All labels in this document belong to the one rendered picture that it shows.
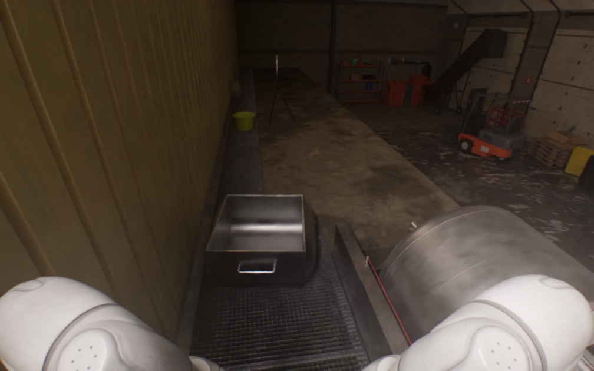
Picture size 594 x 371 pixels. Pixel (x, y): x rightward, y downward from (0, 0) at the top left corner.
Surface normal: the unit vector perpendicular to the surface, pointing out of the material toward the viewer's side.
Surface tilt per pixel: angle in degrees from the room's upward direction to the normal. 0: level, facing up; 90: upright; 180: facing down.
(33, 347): 43
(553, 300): 10
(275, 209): 89
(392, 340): 1
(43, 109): 90
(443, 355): 67
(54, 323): 17
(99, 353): 24
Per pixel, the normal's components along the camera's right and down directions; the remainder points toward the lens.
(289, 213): 0.03, 0.51
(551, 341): 0.11, -0.29
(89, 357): 0.01, -0.62
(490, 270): -0.45, -0.75
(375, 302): 0.00, -0.88
